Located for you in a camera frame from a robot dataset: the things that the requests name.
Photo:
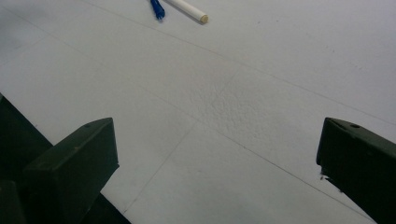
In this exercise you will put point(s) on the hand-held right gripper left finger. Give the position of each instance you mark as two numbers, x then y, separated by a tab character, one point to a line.
71	168

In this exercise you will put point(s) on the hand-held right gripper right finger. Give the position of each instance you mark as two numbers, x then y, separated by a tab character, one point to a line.
361	161

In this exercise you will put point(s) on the blue pen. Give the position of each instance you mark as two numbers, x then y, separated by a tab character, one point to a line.
158	9

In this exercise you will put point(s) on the white marker with beige end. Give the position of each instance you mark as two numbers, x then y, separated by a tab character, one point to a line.
190	9

